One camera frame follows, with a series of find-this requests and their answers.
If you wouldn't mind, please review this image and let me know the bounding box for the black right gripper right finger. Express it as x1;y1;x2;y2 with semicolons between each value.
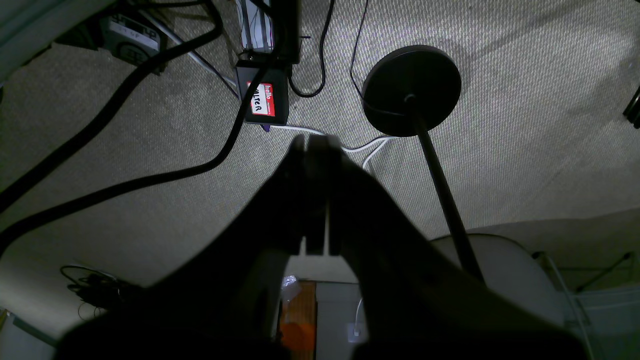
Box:
306;136;588;360

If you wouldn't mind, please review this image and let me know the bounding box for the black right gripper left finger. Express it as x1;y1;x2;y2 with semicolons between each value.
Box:
59;136;306;360

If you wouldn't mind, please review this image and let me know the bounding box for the orange object on shelf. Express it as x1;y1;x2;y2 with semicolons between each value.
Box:
277;280;318;360

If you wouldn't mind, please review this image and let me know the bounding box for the black lamp pole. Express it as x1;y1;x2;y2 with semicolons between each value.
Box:
404;94;486;285

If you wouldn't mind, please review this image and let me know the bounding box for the black box with name sticker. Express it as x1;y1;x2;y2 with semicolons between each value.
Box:
235;60;290;126

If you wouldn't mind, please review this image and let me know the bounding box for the black round lamp base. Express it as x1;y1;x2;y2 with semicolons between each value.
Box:
361;44;462;137

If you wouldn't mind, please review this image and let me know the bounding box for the grey power adapter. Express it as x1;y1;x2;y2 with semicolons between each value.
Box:
99;13;167;66

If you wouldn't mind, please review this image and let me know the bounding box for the white cable on carpet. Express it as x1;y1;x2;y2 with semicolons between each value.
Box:
270;124;396;171

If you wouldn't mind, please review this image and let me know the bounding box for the thick black cable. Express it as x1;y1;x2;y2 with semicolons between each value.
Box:
0;0;281;251

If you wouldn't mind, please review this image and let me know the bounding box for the thin black cable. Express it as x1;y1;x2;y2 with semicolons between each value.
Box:
288;0;336;99

